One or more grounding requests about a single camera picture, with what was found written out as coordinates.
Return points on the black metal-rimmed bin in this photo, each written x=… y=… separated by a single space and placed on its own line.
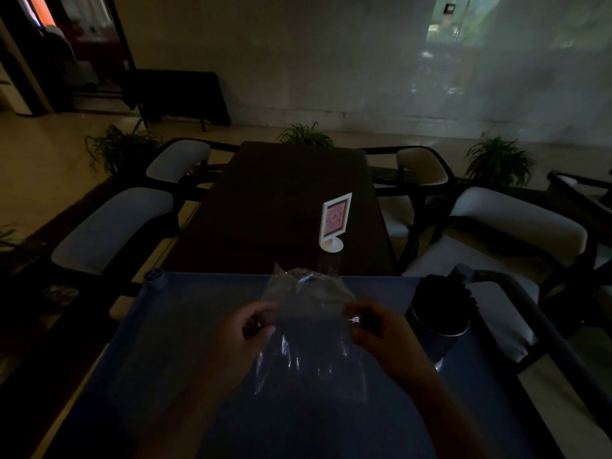
x=440 y=315

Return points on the person's right hand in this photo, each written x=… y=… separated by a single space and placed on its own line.
x=392 y=344

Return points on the white cushioned dark chair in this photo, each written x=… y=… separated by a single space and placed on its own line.
x=114 y=229
x=411 y=181
x=581 y=186
x=179 y=160
x=502 y=248

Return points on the person's left hand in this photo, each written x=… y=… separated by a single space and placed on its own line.
x=239 y=346

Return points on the blue service cart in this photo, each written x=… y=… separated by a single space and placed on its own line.
x=158 y=358

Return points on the person's left forearm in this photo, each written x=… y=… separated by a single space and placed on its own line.
x=184 y=418

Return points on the person's left thumb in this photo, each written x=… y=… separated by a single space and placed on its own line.
x=264 y=334

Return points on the person's right fingers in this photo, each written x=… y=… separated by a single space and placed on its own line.
x=361 y=317

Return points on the green potted plant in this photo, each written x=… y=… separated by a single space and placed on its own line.
x=122 y=148
x=306 y=136
x=7 y=241
x=499 y=162

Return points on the person's right forearm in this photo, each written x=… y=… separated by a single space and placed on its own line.
x=442 y=415

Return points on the white table sign holder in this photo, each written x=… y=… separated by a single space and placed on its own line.
x=334 y=219

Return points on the dark wooden dining table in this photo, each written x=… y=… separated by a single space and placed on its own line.
x=282 y=210

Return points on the clear plastic bag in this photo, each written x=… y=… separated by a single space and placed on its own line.
x=308 y=329

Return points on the black draped side table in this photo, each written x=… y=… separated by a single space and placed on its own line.
x=177 y=95

